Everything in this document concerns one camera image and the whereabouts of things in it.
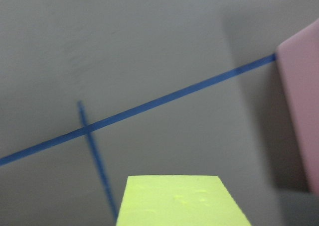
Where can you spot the yellow foam cube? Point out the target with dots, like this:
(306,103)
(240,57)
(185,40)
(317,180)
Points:
(178,200)

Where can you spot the pink plastic bin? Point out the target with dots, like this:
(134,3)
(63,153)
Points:
(298,63)

